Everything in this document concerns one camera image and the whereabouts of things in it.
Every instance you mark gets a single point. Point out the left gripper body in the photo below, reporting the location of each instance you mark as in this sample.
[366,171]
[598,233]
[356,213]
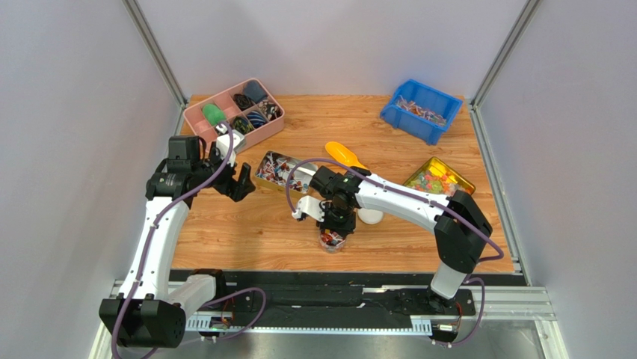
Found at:
[215,162]

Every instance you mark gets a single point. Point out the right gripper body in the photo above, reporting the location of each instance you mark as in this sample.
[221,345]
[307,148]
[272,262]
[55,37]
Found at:
[333,226]

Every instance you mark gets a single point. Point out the gold tin of lollipops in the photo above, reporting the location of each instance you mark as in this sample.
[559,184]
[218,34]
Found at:
[274,172]

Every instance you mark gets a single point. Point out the yellow plastic scoop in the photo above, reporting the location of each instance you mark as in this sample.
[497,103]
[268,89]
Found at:
[343,155]

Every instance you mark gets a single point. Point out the white jar lid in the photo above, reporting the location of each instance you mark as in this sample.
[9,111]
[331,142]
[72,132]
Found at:
[370,216]

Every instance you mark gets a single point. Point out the clear glass jar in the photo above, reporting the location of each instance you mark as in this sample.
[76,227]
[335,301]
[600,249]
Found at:
[331,241]

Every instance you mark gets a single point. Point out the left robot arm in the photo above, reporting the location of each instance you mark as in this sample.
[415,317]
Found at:
[145,313]

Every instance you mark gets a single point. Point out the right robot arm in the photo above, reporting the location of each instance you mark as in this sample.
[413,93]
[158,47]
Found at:
[460,228]

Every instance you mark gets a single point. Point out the tin of gummy candies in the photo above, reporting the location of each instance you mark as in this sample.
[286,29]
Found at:
[436,177]

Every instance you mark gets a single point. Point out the green rolled sock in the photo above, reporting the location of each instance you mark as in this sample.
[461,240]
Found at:
[213,114]

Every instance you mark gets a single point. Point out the pink compartment organizer box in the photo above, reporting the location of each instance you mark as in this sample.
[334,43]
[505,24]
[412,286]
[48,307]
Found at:
[256,121]

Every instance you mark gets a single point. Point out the dark blue rolled sock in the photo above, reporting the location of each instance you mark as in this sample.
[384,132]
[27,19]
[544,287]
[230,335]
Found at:
[254,91]

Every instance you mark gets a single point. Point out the blue plastic bin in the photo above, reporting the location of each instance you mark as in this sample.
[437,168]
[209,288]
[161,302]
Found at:
[421,111]

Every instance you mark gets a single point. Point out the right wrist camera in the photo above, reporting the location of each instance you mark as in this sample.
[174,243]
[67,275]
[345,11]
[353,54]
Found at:
[308,206]

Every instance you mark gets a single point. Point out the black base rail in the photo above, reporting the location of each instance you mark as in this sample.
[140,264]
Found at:
[337,301]

